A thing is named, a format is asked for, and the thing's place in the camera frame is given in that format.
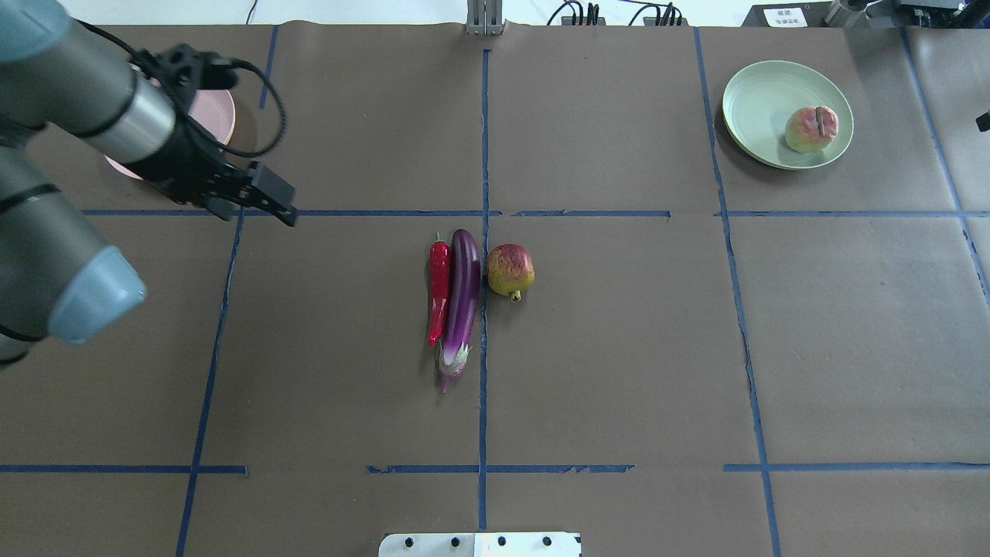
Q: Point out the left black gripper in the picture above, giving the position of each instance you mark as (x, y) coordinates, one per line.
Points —
(181, 160)

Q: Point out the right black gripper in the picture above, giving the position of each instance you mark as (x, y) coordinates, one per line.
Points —
(984, 122)

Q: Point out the yellow pink peach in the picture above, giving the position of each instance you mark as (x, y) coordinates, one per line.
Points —
(811, 129)

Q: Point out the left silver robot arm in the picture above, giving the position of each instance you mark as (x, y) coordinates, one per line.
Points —
(61, 277)

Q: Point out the pink plate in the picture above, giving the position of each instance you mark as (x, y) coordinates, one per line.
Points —
(209, 116)

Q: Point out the red chili pepper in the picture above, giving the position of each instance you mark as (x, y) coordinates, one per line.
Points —
(440, 264)

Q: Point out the purple eggplant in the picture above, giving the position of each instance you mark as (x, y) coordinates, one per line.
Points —
(464, 299)

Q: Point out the light green plate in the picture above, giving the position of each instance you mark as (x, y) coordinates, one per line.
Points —
(758, 101)

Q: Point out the white label card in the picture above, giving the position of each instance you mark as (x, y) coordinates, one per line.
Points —
(785, 17)

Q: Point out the red yellow pomegranate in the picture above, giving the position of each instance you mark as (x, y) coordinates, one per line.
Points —
(510, 271)

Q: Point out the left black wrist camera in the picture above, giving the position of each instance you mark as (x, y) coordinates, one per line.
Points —
(182, 71)

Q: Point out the aluminium frame post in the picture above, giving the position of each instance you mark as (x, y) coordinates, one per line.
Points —
(485, 17)

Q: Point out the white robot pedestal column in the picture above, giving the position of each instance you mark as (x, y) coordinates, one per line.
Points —
(516, 543)

